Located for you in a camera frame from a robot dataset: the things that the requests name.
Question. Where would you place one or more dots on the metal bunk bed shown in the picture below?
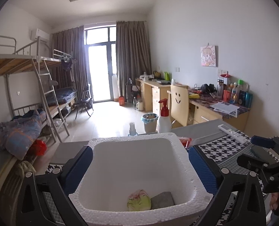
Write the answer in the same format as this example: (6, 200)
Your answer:
(26, 84)

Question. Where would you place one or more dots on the white trash bin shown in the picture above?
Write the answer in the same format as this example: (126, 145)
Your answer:
(150, 122)

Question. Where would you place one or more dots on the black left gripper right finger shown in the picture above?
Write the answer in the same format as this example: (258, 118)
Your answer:
(248, 208)

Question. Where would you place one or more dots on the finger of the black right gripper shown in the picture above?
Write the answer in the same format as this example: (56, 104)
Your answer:
(272, 143)
(251, 163)

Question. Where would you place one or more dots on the white air conditioner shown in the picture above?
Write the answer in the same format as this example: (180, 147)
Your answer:
(35, 33)

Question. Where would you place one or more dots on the blue spray bottle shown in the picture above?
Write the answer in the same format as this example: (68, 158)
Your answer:
(132, 129)

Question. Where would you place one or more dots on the blue patterned quilt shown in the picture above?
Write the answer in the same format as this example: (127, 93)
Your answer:
(17, 135)

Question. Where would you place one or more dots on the white papers on desk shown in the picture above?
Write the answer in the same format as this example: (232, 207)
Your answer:
(226, 108)

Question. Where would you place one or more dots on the red plastic bag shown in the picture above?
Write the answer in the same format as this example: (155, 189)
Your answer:
(38, 148)

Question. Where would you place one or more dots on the white styrofoam box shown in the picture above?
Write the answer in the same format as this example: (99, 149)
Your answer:
(154, 163)

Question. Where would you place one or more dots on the grey curtain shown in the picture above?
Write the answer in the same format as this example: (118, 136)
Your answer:
(132, 52)
(69, 47)

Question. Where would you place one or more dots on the person's right hand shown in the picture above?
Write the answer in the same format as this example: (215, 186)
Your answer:
(274, 201)

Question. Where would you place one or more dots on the houndstooth table mat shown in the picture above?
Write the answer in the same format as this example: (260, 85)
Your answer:
(223, 151)

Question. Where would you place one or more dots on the wooden smiley face chair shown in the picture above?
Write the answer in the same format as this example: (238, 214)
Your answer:
(180, 104)

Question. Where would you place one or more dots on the left grey curtain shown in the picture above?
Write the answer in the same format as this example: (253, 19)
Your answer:
(69, 47)

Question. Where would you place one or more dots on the anime wall picture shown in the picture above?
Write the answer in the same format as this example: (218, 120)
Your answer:
(208, 56)

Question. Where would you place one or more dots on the right grey curtain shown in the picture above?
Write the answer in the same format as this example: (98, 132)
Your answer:
(132, 52)

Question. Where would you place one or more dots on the grey sponge cloth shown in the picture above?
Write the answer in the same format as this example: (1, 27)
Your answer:
(162, 200)

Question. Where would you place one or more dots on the black folding chair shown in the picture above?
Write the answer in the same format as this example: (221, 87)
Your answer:
(85, 100)

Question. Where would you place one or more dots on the green plastic tissue pack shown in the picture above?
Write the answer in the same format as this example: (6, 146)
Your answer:
(139, 201)

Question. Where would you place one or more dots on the white remote control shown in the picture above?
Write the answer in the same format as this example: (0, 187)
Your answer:
(235, 135)

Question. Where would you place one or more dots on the red snack packet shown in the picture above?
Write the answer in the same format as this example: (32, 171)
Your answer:
(186, 142)

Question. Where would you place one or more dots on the black headphones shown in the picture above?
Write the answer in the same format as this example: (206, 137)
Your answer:
(208, 88)

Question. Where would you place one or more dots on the teal bottle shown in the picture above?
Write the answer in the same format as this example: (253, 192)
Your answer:
(248, 100)

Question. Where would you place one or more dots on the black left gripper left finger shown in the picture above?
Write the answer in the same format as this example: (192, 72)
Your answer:
(32, 208)

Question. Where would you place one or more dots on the orange bucket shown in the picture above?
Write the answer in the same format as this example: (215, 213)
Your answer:
(121, 101)

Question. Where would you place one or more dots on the white pump bottle red cap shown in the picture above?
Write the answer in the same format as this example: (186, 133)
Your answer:
(164, 121)

